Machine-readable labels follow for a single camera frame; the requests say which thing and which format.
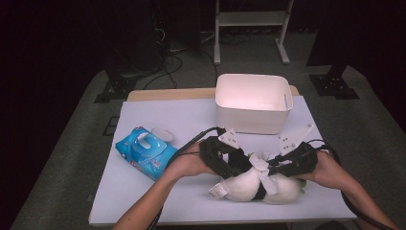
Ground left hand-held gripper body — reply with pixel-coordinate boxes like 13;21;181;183
199;127;240;180

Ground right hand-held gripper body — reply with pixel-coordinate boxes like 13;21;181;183
278;123;320;177

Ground white wet wipe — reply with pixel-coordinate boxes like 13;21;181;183
248;154;281;196

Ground panda plush toy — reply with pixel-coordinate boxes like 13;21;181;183
208;149;307;206

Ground white plastic storage bin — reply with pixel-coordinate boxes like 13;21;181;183
214;73;294;135

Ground blue wet wipes packet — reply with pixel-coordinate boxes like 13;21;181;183
115;126;179;182

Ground person's left hand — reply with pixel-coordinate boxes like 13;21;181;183
164;141;215;180

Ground person's right hand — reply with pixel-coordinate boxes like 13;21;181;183
294;150;345;192

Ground black stand base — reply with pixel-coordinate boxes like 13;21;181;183
308;62;361;101
93;68;139;104

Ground dark floor plate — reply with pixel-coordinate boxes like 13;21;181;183
101;116;121;137

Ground left hand-held gripper cable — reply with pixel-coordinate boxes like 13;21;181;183
147;126;226;230

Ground hand-held gripper cable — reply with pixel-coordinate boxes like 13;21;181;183
307;139;397;230
147;126;226;230

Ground right hand-held gripper cable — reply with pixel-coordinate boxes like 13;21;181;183
307;139;397;230

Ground black floor cables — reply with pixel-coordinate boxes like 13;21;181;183
141;27;220;91

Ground white metal stand frame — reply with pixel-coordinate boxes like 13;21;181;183
213;0;295;66

